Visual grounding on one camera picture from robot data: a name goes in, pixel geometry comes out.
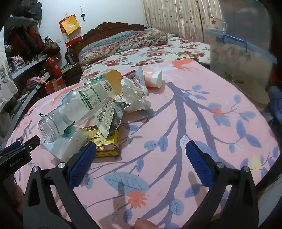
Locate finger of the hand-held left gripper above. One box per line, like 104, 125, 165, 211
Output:
3, 135, 41, 153

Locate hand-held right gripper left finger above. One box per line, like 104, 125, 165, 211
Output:
23, 141, 104, 229

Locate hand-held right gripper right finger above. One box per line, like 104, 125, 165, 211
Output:
185, 140, 259, 229

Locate clear plastic container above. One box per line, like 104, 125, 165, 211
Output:
41, 128, 95, 163

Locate yellow cardboard box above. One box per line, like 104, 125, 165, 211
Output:
80, 126, 120, 158

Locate silver snack bag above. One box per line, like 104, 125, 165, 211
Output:
95, 99, 131, 140

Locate clear plastic bottle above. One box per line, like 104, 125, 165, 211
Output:
37, 69, 124, 143

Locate white paper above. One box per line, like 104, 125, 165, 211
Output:
120, 77, 152, 113

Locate beige waste bin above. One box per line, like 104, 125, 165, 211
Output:
231, 74, 270, 110

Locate person's right hand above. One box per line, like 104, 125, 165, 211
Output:
134, 218, 159, 229

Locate pink leaf-print tablecloth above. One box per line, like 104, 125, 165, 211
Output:
4, 58, 281, 229

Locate brown paper bag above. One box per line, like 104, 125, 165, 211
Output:
43, 78, 59, 95

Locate pink knitted fabric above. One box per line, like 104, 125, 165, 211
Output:
26, 77, 44, 88

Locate grey shelf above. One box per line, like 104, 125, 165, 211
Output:
0, 18, 63, 113

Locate wooden nightstand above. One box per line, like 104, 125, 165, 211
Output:
62, 64, 84, 87

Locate blue cloth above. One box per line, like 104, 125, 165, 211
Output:
267, 86, 282, 124

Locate brown patterned handbag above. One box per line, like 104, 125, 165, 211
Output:
43, 36, 61, 56

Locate red and dark clothes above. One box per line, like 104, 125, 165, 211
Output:
4, 25, 44, 66

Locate floral bedsheet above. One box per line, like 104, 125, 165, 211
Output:
80, 37, 211, 82

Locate yellow paper bag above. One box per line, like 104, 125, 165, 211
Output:
60, 16, 81, 36

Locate floral pillows on bed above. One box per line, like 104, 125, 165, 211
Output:
79, 30, 170, 66

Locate carved wooden headboard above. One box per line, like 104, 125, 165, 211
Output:
67, 22, 148, 66

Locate white enamel mug red star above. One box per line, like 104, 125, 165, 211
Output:
208, 16, 228, 32

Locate leaf-print curtain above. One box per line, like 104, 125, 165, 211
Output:
142, 0, 223, 42

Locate clear storage box teal lid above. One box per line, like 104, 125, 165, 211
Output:
218, 0, 271, 53

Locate red wall calendar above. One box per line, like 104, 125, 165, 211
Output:
59, 14, 84, 47

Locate clear storage box blue handle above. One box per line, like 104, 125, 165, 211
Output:
205, 29, 278, 88

